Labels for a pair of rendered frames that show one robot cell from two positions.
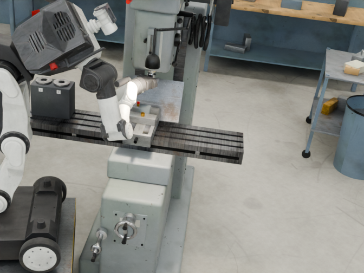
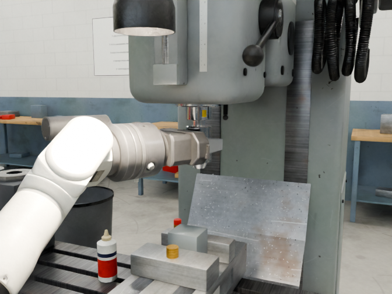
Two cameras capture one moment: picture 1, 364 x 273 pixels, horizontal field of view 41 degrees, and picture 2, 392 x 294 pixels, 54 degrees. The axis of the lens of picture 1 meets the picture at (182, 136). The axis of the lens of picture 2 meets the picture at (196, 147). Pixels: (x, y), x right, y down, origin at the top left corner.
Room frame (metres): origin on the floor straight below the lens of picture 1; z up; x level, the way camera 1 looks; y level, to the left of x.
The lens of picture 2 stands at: (1.77, -0.04, 1.33)
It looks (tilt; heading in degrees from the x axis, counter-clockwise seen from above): 9 degrees down; 21
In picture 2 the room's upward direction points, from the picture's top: straight up
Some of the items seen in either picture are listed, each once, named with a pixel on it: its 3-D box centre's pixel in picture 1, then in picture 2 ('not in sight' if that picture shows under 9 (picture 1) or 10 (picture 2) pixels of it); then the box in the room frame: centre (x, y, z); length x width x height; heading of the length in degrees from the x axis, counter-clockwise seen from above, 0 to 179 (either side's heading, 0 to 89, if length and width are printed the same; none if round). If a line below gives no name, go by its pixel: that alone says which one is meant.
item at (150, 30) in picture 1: (150, 48); (170, 13); (2.31, 0.21, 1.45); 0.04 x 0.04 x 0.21; 88
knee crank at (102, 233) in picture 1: (98, 243); not in sight; (1.89, 0.36, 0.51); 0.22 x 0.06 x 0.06; 178
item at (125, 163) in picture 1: (145, 149); not in sight; (2.42, 0.20, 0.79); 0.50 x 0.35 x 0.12; 178
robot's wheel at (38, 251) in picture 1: (40, 255); not in sight; (1.77, 0.63, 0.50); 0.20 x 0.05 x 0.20; 102
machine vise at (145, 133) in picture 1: (143, 122); (181, 276); (2.39, 0.23, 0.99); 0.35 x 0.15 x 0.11; 177
